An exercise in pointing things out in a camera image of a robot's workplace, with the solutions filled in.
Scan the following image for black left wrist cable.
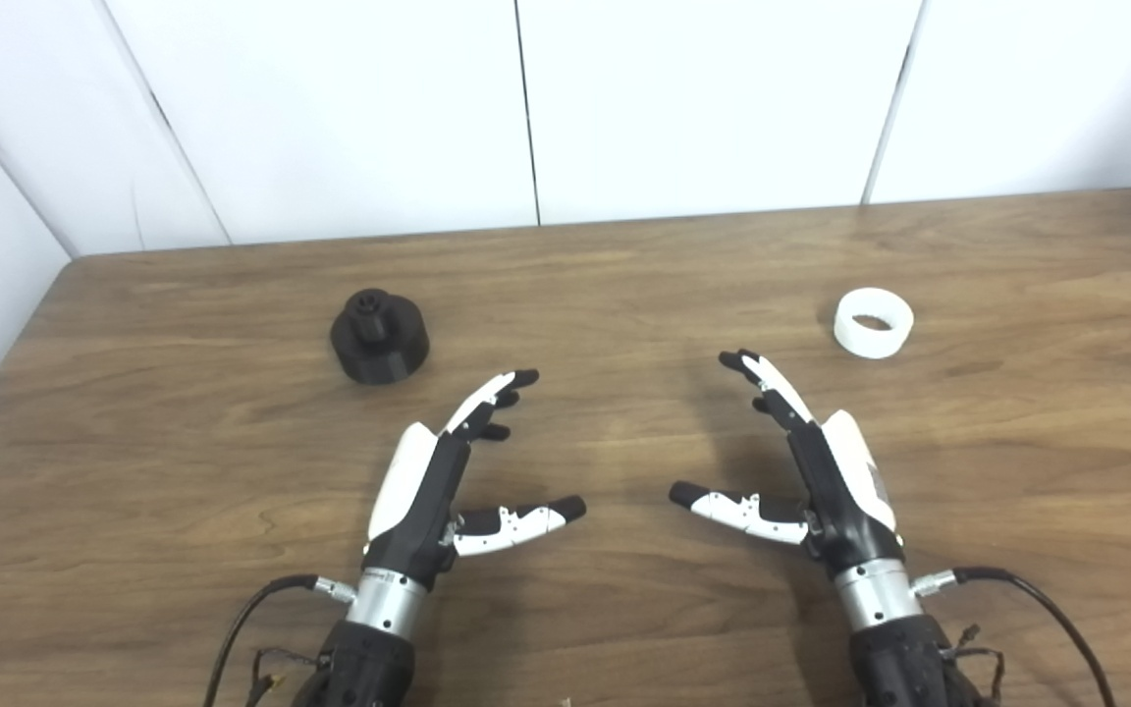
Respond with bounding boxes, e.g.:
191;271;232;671
202;574;358;707

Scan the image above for round black plastic part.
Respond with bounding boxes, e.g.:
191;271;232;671
330;289;430;385

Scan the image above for thin right wrist wires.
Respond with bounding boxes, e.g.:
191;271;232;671
939;624;1006;704

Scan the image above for thin wrist wires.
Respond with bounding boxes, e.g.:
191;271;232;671
939;624;1006;704
244;646;328;707

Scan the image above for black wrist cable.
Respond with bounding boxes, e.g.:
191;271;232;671
202;574;358;707
911;566;1116;707

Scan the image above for white and black left hand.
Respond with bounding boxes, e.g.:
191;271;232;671
362;368;588;590

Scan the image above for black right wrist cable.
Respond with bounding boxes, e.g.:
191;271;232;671
911;566;1116;707

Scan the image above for white toothed plastic ring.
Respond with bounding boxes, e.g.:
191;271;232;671
834;287;916;360

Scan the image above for thin left wrist wires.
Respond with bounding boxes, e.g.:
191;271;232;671
244;646;328;707

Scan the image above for white and black right hand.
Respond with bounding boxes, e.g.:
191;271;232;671
668;349;907;580

